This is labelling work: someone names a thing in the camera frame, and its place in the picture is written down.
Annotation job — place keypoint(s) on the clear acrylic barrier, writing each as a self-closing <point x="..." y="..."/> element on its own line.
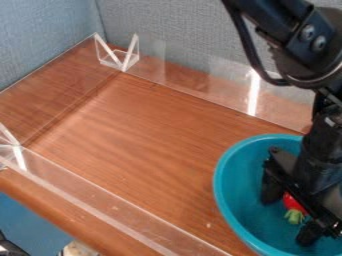
<point x="223" y="82"/>
<point x="144" y="227"/>

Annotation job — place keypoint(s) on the red toy strawberry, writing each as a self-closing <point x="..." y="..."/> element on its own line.
<point x="295" y="212"/>

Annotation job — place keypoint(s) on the clear acrylic back barrier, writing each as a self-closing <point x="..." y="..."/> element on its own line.
<point x="223" y="82"/>

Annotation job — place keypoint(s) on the clear acrylic corner bracket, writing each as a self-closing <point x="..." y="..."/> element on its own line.
<point x="117" y="59"/>

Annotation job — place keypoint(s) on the clear acrylic left bracket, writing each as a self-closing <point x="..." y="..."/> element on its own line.
<point x="10" y="149"/>

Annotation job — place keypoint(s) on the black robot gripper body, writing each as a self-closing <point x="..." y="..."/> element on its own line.
<point x="311" y="178"/>

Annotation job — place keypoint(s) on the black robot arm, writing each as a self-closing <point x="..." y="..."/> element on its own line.
<point x="291" y="40"/>

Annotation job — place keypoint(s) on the blue plastic bowl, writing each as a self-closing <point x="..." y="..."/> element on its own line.
<point x="259" y="224"/>

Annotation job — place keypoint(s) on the clear acrylic front barrier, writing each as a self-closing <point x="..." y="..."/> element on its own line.
<point x="144" y="227"/>

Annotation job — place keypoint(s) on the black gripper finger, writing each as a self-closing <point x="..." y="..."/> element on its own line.
<point x="271" y="191"/>
<point x="310" y="233"/>

